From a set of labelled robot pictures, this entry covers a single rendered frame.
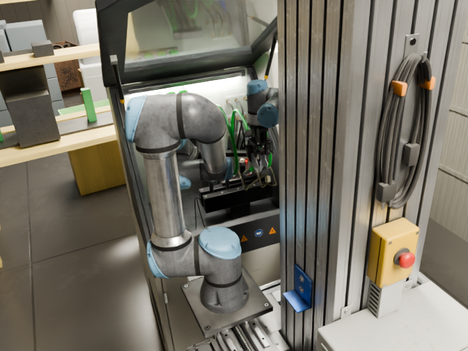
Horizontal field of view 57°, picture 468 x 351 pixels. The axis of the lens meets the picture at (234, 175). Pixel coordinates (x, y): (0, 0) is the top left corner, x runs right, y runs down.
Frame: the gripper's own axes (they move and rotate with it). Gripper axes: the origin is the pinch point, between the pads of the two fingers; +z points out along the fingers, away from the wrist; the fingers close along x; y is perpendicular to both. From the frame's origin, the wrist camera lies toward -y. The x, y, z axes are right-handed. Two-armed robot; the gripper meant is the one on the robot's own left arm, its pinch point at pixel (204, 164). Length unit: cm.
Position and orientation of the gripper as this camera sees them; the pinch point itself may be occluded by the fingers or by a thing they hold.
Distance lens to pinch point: 178.0
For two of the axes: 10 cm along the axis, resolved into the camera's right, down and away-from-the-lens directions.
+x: 9.6, -2.2, -1.8
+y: 1.5, 9.4, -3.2
